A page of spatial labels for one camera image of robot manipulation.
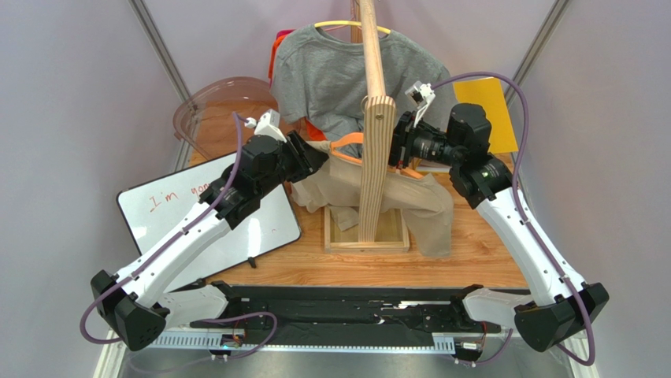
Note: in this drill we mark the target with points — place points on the yellow plastic hanger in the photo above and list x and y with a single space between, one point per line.
348 23

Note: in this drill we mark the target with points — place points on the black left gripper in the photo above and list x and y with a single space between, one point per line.
306 161

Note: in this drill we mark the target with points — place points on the orange cloth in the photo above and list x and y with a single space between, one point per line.
304 124

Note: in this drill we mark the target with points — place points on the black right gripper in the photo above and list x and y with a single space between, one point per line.
401 144

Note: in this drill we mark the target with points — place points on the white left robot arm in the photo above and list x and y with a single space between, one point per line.
135 301

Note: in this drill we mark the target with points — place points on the clear pink plastic bowl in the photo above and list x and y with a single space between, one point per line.
205 119

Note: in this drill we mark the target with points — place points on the pink cloth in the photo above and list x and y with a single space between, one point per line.
280 34

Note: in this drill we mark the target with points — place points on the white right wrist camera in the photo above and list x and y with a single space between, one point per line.
423 95

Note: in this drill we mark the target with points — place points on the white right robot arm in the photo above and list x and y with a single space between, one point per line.
560 303

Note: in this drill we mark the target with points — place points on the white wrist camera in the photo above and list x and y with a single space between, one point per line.
423 95
269 125

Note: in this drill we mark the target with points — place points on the wooden clothes rack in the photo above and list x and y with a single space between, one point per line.
376 231

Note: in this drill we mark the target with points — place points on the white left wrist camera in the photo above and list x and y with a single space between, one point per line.
269 125

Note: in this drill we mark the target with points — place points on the grey t shirt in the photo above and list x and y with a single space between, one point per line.
322 79

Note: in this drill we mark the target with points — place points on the white board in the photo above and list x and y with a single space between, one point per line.
151 210

